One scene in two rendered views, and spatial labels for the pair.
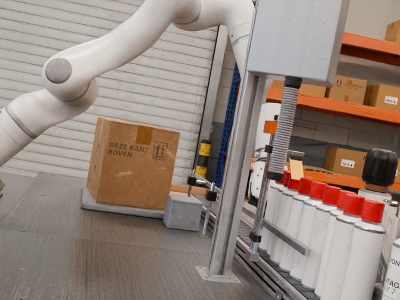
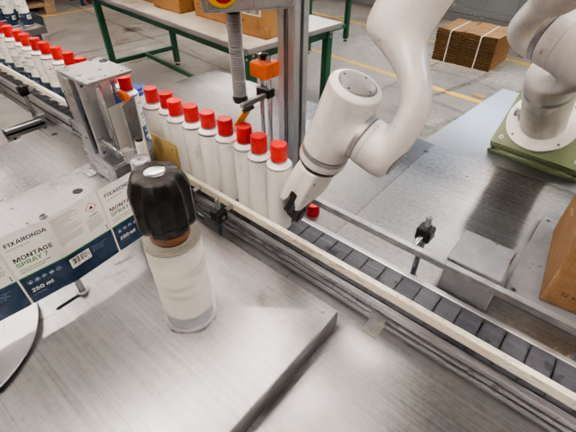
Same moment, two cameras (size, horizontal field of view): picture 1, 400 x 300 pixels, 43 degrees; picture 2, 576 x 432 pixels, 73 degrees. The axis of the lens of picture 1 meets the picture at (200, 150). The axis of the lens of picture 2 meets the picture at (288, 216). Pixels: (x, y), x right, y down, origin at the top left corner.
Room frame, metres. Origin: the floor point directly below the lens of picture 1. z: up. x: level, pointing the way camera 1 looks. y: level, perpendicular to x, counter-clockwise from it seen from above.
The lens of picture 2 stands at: (1.79, -0.59, 1.46)
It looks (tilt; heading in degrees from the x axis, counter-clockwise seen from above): 40 degrees down; 143
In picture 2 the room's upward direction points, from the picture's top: straight up
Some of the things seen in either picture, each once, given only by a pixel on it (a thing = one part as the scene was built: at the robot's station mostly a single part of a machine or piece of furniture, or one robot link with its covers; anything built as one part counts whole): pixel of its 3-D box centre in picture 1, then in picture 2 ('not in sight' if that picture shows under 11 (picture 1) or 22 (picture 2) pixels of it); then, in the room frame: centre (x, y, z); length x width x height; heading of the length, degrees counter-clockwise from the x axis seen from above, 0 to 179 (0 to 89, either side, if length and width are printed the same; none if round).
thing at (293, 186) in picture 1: (288, 219); (247, 167); (1.16, -0.23, 0.98); 0.05 x 0.05 x 0.20
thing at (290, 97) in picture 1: (284, 128); (237, 55); (1.04, -0.16, 1.18); 0.04 x 0.04 x 0.21
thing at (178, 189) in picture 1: (191, 194); not in sight; (2.19, 0.00, 0.85); 0.30 x 0.26 x 0.04; 13
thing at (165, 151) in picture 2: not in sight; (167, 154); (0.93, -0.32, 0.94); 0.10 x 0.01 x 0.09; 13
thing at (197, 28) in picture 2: not in sight; (202, 57); (-1.23, 0.82, 0.39); 2.20 x 0.80 x 0.78; 7
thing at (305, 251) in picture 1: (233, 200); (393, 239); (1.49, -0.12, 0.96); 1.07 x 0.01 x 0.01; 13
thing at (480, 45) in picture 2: not in sight; (472, 44); (-0.53, 3.66, 0.16); 0.65 x 0.54 x 0.32; 12
